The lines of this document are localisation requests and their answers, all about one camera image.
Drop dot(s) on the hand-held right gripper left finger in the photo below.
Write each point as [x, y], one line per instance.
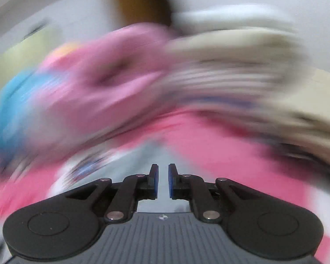
[154, 181]

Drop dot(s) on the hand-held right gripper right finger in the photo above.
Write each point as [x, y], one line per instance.
[171, 181]

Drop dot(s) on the grey sweatpants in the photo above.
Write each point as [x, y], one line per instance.
[143, 156]

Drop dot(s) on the stack of folded clothes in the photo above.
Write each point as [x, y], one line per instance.
[250, 60]

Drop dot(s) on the pink floral bed blanket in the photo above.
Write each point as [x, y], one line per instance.
[222, 148]

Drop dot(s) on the blue and pink quilt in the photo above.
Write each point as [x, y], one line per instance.
[99, 88]

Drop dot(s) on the brown wooden door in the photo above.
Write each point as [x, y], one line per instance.
[137, 8]

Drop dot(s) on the pale yellow wardrobe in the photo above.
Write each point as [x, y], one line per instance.
[24, 52]

